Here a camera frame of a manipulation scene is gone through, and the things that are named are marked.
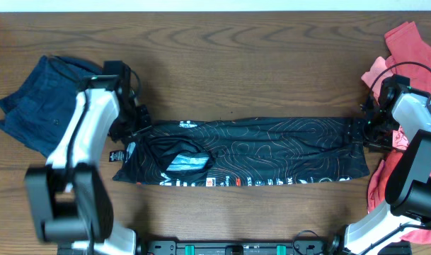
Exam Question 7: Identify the black orange-patterned cycling jersey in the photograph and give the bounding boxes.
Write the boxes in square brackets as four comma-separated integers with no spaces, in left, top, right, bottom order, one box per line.
[113,117,369,187]

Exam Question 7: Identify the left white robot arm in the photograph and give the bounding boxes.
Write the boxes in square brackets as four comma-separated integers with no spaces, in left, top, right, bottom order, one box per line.
[25,75,137,254]

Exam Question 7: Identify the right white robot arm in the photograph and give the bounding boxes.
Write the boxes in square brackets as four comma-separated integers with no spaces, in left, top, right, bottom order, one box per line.
[332,74,431,254]

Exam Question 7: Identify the light pink garment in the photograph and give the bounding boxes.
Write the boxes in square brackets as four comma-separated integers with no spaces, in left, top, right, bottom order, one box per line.
[361,57,393,94]

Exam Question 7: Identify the red printed t-shirt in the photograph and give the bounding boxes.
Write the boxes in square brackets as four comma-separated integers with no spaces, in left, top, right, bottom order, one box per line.
[366,21,431,245]

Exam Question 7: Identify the folded navy blue shorts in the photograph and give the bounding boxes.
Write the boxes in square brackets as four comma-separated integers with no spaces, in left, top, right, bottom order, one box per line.
[0,55,102,157]

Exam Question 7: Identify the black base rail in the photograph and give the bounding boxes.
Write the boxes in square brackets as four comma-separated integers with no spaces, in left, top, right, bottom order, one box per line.
[136,236,344,255]

